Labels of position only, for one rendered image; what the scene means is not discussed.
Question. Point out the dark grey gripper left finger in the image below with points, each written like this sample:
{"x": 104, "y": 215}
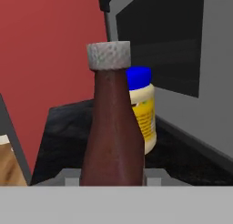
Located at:
{"x": 68, "y": 177}

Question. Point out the dark red ketchup bottle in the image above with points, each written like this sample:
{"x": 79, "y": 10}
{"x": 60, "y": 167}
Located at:
{"x": 113, "y": 127}

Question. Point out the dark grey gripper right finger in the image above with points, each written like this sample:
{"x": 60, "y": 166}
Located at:
{"x": 156, "y": 177}

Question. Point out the grey microwave oven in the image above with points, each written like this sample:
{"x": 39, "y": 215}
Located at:
{"x": 194, "y": 66}

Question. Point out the blue-lidded mayonnaise jar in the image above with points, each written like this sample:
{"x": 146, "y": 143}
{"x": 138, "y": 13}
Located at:
{"x": 145, "y": 112}

